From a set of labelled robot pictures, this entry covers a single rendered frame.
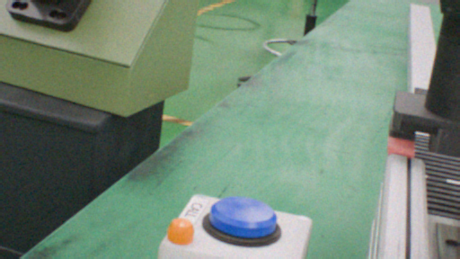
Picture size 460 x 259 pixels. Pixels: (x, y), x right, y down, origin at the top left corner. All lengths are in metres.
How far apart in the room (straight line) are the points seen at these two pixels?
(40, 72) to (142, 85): 0.11
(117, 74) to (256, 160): 0.17
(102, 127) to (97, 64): 0.07
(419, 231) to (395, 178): 0.08
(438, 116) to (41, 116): 0.42
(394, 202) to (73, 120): 0.42
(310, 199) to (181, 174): 0.11
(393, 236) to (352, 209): 0.25
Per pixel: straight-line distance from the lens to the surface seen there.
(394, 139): 0.63
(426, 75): 1.10
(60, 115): 0.83
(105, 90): 0.84
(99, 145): 0.84
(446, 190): 0.72
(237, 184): 0.71
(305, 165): 0.77
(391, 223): 0.47
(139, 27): 0.84
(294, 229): 0.50
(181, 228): 0.46
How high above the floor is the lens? 1.05
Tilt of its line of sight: 19 degrees down
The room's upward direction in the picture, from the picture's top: 8 degrees clockwise
